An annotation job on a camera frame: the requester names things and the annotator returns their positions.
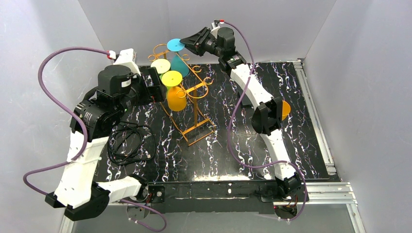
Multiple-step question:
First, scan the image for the blue wine glass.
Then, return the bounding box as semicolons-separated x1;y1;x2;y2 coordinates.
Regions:
167;38;189;77

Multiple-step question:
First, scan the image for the orange wine glass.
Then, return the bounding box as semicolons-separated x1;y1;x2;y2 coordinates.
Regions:
281;100;291;121
162;70;187;112

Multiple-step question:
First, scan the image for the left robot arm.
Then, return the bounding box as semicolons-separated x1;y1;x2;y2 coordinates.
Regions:
45;65;166;221

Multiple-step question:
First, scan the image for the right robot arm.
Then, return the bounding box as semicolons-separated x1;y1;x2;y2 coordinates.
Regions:
180;24;302;199

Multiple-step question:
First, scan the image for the green wine glass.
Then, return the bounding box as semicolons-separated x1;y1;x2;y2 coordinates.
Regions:
151;58;171;80

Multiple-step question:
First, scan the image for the black flat box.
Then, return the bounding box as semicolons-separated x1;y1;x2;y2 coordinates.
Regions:
240;94;253;108

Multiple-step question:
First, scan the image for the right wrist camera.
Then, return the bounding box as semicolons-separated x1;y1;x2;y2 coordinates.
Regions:
211;19;221;33

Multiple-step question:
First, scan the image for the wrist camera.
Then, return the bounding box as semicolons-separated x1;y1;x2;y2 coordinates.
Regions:
211;19;221;33
113;48;141;75

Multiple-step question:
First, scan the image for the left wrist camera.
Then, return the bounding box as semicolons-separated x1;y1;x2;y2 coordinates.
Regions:
113;48;141;75

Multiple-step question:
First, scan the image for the black coiled cable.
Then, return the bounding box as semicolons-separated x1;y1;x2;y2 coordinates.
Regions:
106;121;156;167

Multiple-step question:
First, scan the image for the gold wire wine glass rack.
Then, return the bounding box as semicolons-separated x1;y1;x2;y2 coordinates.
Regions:
148;44;216;146

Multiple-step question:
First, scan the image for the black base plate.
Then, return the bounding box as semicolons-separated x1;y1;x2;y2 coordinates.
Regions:
117;180;309;216

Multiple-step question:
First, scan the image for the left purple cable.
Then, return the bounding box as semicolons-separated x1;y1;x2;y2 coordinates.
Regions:
22;47;167;233

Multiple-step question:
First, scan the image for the purple cable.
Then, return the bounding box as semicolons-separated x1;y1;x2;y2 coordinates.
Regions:
22;47;167;233
226;19;309;222

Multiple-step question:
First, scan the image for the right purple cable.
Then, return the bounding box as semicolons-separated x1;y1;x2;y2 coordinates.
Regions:
226;19;309;222

